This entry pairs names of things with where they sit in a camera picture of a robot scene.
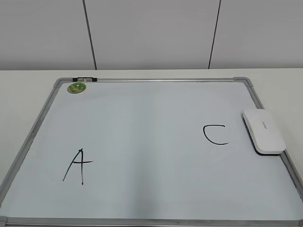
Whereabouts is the white board with grey frame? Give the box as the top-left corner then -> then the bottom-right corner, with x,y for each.
0,77 -> 303,227

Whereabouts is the round green magnet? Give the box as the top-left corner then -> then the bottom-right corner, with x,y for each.
67,82 -> 87,94

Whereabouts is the black and silver hanger clip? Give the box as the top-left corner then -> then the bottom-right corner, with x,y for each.
72,77 -> 98,83

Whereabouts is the white rectangular board eraser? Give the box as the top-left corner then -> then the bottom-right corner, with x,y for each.
242,109 -> 286,156

